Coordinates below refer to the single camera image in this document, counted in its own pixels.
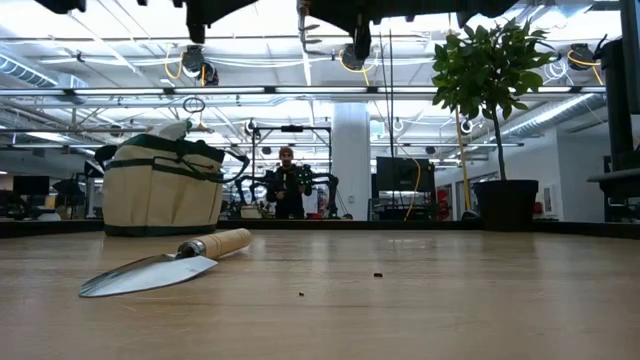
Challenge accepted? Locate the black background robot station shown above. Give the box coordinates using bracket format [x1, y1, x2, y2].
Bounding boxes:
[233, 124, 342, 221]

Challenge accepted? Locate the grey desk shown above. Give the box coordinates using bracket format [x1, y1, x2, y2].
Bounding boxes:
[585, 167, 640, 225]

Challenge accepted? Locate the green leafy plant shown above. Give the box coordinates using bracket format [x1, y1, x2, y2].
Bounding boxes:
[429, 17, 557, 182]

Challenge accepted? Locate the beige green gardening bag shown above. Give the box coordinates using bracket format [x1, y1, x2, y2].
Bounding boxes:
[93, 132, 251, 239]

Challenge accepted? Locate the black wall screen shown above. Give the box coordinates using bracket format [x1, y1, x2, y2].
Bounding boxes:
[374, 155, 436, 194]

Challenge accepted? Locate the black hanging cable reel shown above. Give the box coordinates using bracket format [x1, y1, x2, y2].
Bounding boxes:
[568, 42, 595, 70]
[341, 43, 367, 72]
[180, 43, 207, 75]

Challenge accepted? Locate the black aluminium table frame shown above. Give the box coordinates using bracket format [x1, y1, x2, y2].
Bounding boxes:
[0, 218, 640, 240]

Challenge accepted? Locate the narrow wooden-handled trowel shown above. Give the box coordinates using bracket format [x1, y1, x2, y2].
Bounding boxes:
[78, 227, 254, 300]

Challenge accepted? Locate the black plant pot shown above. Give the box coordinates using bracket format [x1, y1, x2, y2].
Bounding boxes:
[471, 178, 541, 233]

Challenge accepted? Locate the black background monitor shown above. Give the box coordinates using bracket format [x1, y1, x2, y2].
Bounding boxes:
[12, 174, 51, 197]

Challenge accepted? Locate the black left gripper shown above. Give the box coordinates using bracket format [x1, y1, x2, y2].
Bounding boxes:
[184, 0, 261, 45]

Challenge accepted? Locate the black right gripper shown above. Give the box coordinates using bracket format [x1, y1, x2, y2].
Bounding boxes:
[307, 0, 419, 62]

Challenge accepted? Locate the person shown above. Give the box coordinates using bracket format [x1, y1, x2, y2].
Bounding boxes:
[263, 145, 315, 221]

